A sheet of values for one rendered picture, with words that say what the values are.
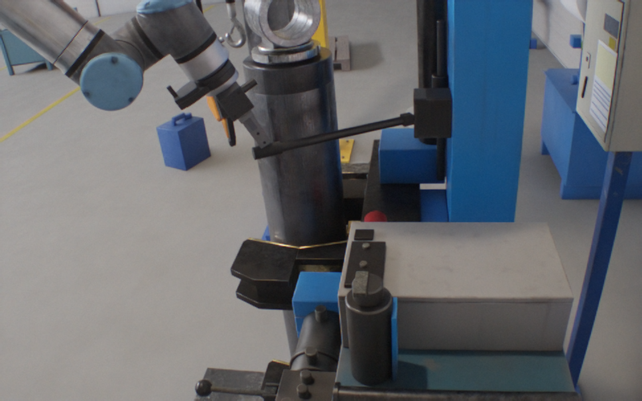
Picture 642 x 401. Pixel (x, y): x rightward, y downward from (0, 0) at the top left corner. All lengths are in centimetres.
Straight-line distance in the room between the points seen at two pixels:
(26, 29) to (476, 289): 82
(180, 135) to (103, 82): 340
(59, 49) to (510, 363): 90
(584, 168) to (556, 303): 263
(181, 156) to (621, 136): 340
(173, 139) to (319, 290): 318
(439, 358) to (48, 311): 257
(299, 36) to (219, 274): 203
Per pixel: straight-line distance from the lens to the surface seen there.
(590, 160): 356
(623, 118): 151
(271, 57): 124
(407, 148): 146
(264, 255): 140
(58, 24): 85
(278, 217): 140
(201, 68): 99
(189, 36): 98
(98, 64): 84
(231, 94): 99
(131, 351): 277
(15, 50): 938
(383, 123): 118
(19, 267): 377
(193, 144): 434
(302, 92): 123
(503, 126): 124
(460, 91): 120
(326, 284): 124
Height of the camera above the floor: 180
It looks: 30 degrees down
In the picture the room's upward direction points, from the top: 6 degrees counter-clockwise
